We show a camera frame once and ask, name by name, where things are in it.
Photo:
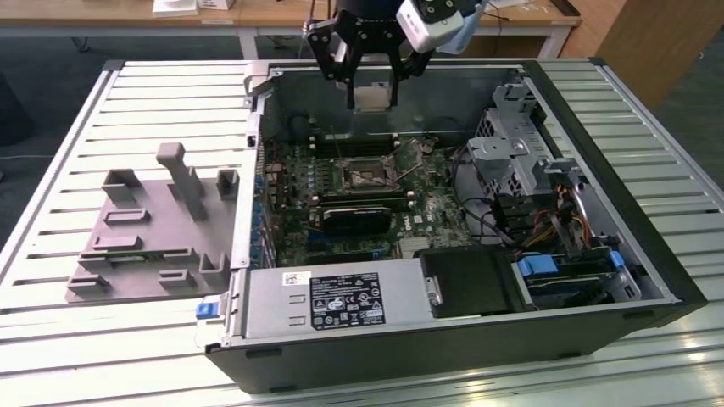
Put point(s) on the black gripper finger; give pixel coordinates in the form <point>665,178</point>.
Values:
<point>412,63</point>
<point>333,55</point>

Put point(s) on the silver CPU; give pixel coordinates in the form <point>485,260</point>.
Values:
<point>373,98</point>

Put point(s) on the black RAM slot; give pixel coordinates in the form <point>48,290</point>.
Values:
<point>353,150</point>
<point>361,196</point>
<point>371,139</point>
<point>361,205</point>

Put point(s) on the CPU socket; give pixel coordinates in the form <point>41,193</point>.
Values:
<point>367,174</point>

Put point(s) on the wooden desk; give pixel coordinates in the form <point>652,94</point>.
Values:
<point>255,19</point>

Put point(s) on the thin locking lever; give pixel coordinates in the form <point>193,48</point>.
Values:
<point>337,148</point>

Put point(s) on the grey metal drive cage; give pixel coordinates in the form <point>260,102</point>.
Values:
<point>509,161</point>

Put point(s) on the green motherboard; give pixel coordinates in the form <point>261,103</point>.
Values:
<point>424,212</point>

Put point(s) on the black graphics card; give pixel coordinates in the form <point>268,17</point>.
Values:
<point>356,221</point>

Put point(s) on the small silver chipset heatsink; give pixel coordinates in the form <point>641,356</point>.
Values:
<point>413,246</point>

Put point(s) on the wooden cabinet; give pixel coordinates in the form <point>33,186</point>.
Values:
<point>656,46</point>

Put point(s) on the grey parts rack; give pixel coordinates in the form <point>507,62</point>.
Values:
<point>169,237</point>

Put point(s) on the black plastic shroud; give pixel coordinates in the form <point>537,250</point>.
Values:
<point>469,280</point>

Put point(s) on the hard disk in blue carrier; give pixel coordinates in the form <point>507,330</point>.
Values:
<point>540,265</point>

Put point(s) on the small blue tab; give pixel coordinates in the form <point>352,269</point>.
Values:
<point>615,260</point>

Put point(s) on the green RAM stick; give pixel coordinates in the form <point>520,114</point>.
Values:
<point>136,256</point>

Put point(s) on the silver power supply unit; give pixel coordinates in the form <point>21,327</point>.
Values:
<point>271,301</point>

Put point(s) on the blue case latch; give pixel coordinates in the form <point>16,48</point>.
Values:
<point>207,308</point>

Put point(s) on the black open PC case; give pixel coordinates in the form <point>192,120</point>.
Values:
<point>396,360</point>

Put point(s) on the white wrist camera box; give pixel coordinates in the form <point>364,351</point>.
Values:
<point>429,21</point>

